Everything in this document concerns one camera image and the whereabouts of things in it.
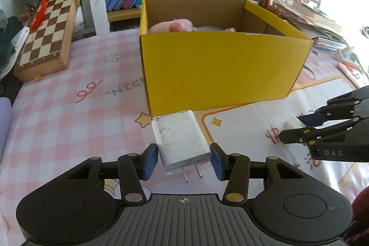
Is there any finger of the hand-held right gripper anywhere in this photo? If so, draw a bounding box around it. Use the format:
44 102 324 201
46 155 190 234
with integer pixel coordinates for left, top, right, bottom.
297 86 369 127
278 118 369 147

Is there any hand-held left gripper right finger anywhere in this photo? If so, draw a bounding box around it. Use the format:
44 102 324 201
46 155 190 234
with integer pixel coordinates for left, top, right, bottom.
210 143 323 203

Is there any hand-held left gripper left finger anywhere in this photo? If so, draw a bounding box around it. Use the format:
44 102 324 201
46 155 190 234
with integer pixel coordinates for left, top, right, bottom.
43 144 160 203

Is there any white rectangular block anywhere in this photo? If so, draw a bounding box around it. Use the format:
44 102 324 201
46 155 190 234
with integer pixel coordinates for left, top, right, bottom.
281 114 307 131

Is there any white charger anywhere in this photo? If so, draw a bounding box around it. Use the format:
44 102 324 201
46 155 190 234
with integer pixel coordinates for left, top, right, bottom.
151 110 212 184

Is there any yellow cardboard box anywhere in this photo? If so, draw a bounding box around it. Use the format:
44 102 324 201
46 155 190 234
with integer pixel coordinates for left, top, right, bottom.
139 0 314 117

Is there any pink plush toy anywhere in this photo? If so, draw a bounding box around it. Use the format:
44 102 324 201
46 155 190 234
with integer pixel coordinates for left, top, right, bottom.
148 19 236 34

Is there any person's right forearm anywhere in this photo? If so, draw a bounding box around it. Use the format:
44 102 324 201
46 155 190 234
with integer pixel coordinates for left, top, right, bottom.
346 187 369 246

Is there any pink checked desktop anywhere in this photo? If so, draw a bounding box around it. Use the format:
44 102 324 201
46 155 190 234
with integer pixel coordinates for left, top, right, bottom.
0 24 369 246

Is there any pink white booklet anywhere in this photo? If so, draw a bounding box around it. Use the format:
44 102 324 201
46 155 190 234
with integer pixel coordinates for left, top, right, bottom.
337 62 369 88

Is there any white power strip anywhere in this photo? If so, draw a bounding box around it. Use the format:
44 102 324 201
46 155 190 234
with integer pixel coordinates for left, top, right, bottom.
334 46 365 69

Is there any pile of papers and books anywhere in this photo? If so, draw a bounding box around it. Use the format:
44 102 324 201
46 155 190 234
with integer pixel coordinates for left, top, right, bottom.
271 0 348 51

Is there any purple cloth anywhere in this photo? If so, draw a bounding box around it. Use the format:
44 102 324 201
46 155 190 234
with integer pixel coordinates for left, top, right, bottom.
0 98 12 160

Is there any wooden chessboard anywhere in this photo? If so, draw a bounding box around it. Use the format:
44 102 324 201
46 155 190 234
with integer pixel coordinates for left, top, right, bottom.
13 0 81 82

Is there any red tassel ornament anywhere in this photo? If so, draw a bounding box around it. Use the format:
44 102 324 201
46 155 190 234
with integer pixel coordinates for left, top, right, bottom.
29 0 50 30

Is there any pile of clothes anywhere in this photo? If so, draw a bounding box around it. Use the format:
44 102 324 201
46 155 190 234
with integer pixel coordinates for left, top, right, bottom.
0 8 31 79

